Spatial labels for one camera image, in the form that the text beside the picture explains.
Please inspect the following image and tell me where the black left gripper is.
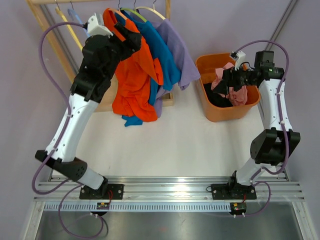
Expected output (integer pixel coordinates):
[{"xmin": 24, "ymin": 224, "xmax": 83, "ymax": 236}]
[{"xmin": 102, "ymin": 22, "xmax": 141, "ymax": 80}]

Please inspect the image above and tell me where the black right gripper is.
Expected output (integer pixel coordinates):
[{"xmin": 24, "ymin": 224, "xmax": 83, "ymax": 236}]
[{"xmin": 213, "ymin": 63, "xmax": 257, "ymax": 96}]

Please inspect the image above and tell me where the black t shirt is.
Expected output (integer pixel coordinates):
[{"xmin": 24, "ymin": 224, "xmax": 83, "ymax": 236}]
[{"xmin": 203, "ymin": 83, "xmax": 233, "ymax": 108}]

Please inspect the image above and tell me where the pink t shirt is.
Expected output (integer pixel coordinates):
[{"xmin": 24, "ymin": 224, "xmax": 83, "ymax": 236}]
[{"xmin": 210, "ymin": 62, "xmax": 248, "ymax": 107}]

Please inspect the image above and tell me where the orange t shirt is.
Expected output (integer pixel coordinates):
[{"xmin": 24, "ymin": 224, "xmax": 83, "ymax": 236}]
[{"xmin": 102, "ymin": 7, "xmax": 165, "ymax": 123}]

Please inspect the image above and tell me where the light blue hanger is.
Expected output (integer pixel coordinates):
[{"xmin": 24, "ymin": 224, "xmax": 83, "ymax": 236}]
[{"xmin": 67, "ymin": 0, "xmax": 90, "ymax": 38}]

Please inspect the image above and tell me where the yellow hanger with metal hook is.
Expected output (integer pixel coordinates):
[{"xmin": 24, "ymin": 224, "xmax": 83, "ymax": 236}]
[{"xmin": 54, "ymin": 0, "xmax": 83, "ymax": 51}]

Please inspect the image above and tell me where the peach hanger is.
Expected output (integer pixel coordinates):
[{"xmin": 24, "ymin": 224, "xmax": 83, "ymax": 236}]
[{"xmin": 108, "ymin": 1, "xmax": 128, "ymax": 23}]

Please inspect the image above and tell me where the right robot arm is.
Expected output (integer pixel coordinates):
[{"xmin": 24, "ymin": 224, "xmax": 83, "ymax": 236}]
[{"xmin": 208, "ymin": 50, "xmax": 301, "ymax": 200}]

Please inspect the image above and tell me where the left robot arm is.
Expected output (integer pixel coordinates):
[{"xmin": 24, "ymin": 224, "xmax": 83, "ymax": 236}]
[{"xmin": 35, "ymin": 18, "xmax": 142, "ymax": 200}]

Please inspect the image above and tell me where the green hanger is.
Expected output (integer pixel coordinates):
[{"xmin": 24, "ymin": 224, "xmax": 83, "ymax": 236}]
[{"xmin": 119, "ymin": 0, "xmax": 148, "ymax": 24}]

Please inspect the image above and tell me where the cream hanger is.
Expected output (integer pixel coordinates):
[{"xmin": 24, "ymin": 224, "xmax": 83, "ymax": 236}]
[{"xmin": 134, "ymin": 0, "xmax": 166, "ymax": 20}]

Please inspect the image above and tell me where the lavender t shirt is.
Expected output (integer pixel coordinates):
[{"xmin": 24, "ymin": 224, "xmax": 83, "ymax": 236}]
[{"xmin": 134, "ymin": 7, "xmax": 201, "ymax": 119}]

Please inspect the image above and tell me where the blue t shirt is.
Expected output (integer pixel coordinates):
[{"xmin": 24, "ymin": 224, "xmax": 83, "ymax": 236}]
[{"xmin": 120, "ymin": 8, "xmax": 181, "ymax": 118}]

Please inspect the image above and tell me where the orange plastic basket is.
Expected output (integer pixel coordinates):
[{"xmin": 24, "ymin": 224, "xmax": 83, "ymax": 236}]
[{"xmin": 195, "ymin": 53, "xmax": 261, "ymax": 123}]

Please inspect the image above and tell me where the wooden clothes rack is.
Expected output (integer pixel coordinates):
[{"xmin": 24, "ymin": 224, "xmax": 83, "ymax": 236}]
[{"xmin": 24, "ymin": 0, "xmax": 174, "ymax": 113}]

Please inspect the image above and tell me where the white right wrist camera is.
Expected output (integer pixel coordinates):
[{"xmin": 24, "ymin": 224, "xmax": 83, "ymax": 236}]
[{"xmin": 230, "ymin": 50, "xmax": 246, "ymax": 70}]

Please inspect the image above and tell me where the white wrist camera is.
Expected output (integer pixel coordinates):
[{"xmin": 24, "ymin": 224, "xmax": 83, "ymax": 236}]
[
  {"xmin": 230, "ymin": 50, "xmax": 246, "ymax": 70},
  {"xmin": 87, "ymin": 12, "xmax": 114, "ymax": 38}
]

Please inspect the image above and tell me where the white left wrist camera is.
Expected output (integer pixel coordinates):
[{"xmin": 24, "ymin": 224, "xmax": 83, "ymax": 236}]
[{"xmin": 87, "ymin": 12, "xmax": 114, "ymax": 38}]

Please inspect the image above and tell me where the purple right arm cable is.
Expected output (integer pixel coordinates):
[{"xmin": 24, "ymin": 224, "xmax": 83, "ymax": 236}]
[{"xmin": 204, "ymin": 39, "xmax": 291, "ymax": 218}]

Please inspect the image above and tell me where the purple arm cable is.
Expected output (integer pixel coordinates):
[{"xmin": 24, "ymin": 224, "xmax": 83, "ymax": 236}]
[
  {"xmin": 204, "ymin": 39, "xmax": 291, "ymax": 218},
  {"xmin": 32, "ymin": 21, "xmax": 109, "ymax": 238}
]

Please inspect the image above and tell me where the aluminium mounting rail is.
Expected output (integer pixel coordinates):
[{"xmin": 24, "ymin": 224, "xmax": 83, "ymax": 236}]
[{"xmin": 32, "ymin": 175, "xmax": 306, "ymax": 203}]

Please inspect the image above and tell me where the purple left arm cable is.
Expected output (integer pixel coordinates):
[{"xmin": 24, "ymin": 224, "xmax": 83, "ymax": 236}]
[{"xmin": 32, "ymin": 21, "xmax": 109, "ymax": 238}]

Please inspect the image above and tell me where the white slotted cable duct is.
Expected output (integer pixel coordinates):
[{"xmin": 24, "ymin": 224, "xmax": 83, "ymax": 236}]
[{"xmin": 44, "ymin": 201, "xmax": 231, "ymax": 213}]

